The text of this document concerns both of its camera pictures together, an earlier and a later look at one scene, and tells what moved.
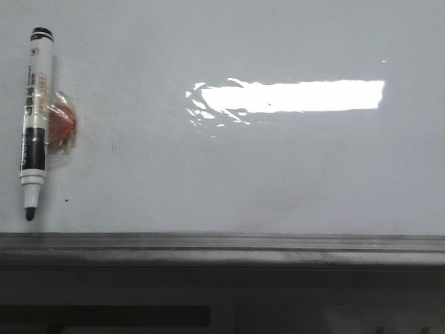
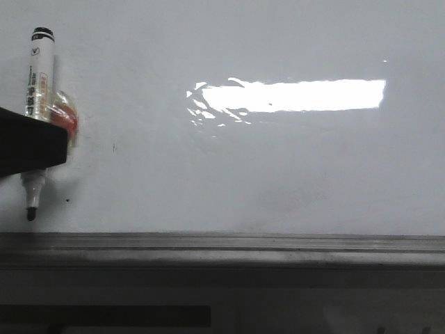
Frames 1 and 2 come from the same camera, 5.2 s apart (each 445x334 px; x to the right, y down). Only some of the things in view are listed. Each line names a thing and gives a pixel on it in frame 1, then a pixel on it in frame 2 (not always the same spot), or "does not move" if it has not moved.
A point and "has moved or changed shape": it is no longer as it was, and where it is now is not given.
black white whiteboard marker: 37,122 has moved or changed shape
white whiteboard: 233,117 does not move
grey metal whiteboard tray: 220,252 does not move
